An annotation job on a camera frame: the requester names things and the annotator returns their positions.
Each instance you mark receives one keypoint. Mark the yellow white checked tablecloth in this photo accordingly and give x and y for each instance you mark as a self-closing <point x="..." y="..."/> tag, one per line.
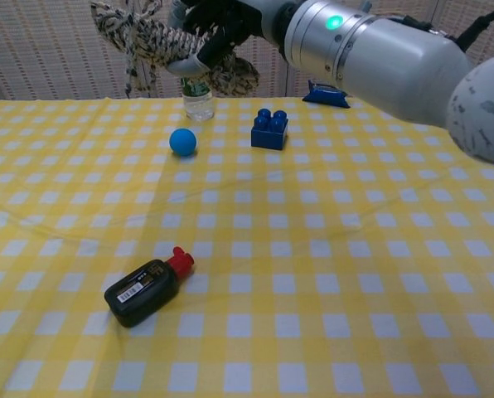
<point x="313" y="269"/>

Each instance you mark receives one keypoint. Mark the dark blue snack packet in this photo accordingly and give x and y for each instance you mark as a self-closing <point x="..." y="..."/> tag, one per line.
<point x="321" y="97"/>

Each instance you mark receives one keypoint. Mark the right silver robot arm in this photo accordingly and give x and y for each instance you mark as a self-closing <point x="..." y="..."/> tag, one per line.
<point x="396" y="62"/>

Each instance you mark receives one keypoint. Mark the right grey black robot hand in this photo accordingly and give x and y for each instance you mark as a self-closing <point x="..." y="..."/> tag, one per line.
<point x="238" y="20"/>

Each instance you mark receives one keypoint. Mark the black ink bottle red cap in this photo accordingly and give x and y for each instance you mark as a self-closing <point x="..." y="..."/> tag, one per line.
<point x="141" y="292"/>

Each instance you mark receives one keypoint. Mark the woven bamboo folding screen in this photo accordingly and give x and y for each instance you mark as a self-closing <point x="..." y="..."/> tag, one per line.
<point x="44" y="49"/>

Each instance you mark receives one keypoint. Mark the blue ball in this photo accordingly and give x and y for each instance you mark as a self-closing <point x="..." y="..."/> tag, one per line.
<point x="183" y="142"/>

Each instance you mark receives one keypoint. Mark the blue building block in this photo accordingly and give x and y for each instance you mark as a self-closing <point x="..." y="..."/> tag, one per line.
<point x="268" y="134"/>

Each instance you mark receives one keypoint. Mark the clear plastic water bottle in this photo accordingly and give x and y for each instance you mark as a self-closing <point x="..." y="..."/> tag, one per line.
<point x="198" y="105"/>

